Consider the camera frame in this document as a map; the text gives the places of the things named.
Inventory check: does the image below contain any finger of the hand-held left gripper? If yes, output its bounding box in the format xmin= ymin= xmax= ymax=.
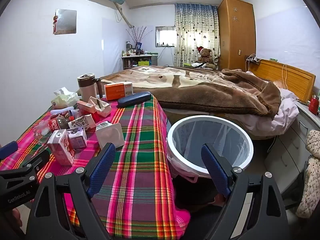
xmin=0 ymin=141 xmax=18 ymax=160
xmin=22 ymin=151 xmax=50 ymax=180

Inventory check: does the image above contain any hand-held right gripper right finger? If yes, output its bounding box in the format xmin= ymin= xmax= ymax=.
xmin=201 ymin=144 xmax=290 ymax=240

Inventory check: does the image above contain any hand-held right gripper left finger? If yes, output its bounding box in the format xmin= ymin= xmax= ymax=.
xmin=26 ymin=142 xmax=117 ymax=240

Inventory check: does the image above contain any pink white carton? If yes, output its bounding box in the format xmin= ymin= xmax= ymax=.
xmin=47 ymin=129 xmax=75 ymax=166

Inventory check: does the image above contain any clear plastic bottle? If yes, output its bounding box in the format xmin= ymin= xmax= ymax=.
xmin=32 ymin=120 xmax=54 ymax=145

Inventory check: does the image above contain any white square box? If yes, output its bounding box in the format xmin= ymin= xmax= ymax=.
xmin=95 ymin=121 xmax=125 ymax=148

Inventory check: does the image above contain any purple milk carton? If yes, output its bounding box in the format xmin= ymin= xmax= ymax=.
xmin=67 ymin=127 xmax=87 ymax=149

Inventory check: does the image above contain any red cartoon can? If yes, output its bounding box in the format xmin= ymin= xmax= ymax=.
xmin=49 ymin=112 xmax=75 ymax=132

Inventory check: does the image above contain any white trash bin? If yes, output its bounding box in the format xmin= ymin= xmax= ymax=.
xmin=166 ymin=115 xmax=254 ymax=183

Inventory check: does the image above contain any brown patterned carton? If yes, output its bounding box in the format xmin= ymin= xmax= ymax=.
xmin=68 ymin=114 xmax=96 ymax=130

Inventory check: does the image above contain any beige paper tissue pack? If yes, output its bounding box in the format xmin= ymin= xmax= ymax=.
xmin=87 ymin=96 xmax=112 ymax=117

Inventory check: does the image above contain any peach carton box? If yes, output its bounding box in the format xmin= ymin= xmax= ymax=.
xmin=76 ymin=100 xmax=97 ymax=114

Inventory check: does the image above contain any person's left hand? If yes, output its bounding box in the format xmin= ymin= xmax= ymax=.
xmin=11 ymin=209 xmax=23 ymax=233

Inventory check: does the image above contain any plaid tablecloth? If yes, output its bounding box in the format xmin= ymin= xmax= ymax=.
xmin=0 ymin=95 xmax=192 ymax=240

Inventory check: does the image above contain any grey nightstand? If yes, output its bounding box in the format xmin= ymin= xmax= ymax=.
xmin=264 ymin=100 xmax=320 ymax=195

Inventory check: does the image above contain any blue glasses case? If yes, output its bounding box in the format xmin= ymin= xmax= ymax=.
xmin=117 ymin=92 xmax=152 ymax=108

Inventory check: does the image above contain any orange white box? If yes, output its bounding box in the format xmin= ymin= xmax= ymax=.
xmin=104 ymin=81 xmax=133 ymax=101

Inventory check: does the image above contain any brown blanket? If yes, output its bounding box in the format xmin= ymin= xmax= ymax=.
xmin=99 ymin=66 xmax=282 ymax=117

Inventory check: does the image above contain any brown travel mug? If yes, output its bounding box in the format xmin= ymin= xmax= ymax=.
xmin=77 ymin=73 xmax=102 ymax=100

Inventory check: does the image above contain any pink bedsheet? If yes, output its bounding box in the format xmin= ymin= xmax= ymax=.
xmin=246 ymin=71 xmax=299 ymax=140

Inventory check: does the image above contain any floral quilt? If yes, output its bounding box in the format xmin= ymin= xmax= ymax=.
xmin=296 ymin=129 xmax=320 ymax=218

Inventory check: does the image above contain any shelf cabinet with bottles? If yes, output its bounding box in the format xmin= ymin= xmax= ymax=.
xmin=122 ymin=50 xmax=158 ymax=70

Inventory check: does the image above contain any brown teddy bear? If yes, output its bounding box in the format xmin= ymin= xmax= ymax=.
xmin=195 ymin=46 xmax=216 ymax=67

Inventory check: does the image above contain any red jar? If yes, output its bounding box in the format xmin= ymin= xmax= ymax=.
xmin=309 ymin=95 xmax=319 ymax=115

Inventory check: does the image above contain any power strip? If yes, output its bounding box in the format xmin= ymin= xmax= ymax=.
xmin=245 ymin=54 xmax=262 ymax=64

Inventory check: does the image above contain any wooden headboard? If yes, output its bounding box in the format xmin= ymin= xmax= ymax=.
xmin=249 ymin=59 xmax=316 ymax=103

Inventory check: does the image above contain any vase of branches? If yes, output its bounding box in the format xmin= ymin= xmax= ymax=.
xmin=126 ymin=26 xmax=153 ymax=50

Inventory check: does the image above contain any wooden wardrobe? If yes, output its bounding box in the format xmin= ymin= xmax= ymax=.
xmin=217 ymin=0 xmax=257 ymax=70

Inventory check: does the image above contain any heart print curtain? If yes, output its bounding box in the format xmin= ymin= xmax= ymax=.
xmin=174 ymin=3 xmax=220 ymax=67

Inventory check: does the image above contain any small window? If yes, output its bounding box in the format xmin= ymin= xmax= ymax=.
xmin=155 ymin=26 xmax=175 ymax=47

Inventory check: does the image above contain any air conditioner pipe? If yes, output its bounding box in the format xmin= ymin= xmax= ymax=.
xmin=114 ymin=2 xmax=135 ymax=29

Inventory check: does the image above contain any white cable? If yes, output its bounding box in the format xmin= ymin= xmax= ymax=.
xmin=281 ymin=64 xmax=288 ymax=90

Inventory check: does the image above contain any silver wall mirror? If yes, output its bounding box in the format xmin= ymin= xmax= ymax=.
xmin=53 ymin=9 xmax=77 ymax=35

